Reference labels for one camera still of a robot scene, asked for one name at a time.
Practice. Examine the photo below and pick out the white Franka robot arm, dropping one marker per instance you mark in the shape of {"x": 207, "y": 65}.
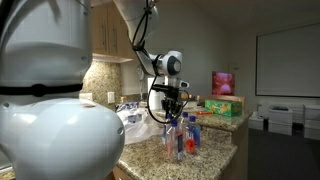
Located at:
{"x": 50, "y": 140}

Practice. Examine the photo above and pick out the white wall outlet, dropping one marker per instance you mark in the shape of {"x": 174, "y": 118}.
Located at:
{"x": 111, "y": 97}

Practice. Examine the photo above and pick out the pink flower picture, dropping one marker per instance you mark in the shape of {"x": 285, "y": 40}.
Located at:
{"x": 223, "y": 83}

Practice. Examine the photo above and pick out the white switch plate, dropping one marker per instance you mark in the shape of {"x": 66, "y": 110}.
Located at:
{"x": 87, "y": 96}

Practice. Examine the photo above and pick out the white cardboard box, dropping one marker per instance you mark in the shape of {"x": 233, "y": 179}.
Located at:
{"x": 312, "y": 121}
{"x": 256, "y": 121}

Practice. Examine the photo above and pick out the white projector screen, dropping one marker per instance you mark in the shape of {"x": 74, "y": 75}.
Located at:
{"x": 288, "y": 60}

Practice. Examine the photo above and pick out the white bowl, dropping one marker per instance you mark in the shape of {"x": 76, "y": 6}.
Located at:
{"x": 190, "y": 105}

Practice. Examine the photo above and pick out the white printer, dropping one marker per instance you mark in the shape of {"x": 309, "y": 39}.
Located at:
{"x": 280, "y": 121}

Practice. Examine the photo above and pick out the wooden wall cabinets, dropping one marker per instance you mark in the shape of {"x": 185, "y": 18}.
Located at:
{"x": 110, "y": 33}

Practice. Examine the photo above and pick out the orange tool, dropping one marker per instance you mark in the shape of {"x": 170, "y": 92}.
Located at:
{"x": 204, "y": 113}

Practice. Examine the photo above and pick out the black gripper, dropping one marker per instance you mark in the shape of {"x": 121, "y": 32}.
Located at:
{"x": 170, "y": 91}

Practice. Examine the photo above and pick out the wrapped water bottle pack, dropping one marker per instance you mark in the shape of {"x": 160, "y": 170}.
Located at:
{"x": 128, "y": 106}

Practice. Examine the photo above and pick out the clear plastic bag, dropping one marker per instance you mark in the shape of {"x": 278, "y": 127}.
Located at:
{"x": 140, "y": 130}

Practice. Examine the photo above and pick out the wooden counter cabinet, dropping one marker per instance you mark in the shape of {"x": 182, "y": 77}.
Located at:
{"x": 120, "y": 174}

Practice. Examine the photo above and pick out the green tissue box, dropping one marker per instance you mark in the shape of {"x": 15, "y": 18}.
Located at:
{"x": 223, "y": 108}

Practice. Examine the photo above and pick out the gray wrist camera box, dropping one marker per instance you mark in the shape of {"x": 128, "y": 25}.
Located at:
{"x": 183, "y": 84}

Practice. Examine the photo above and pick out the white paper towel roll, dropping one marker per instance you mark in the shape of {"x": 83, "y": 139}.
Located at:
{"x": 157, "y": 100}

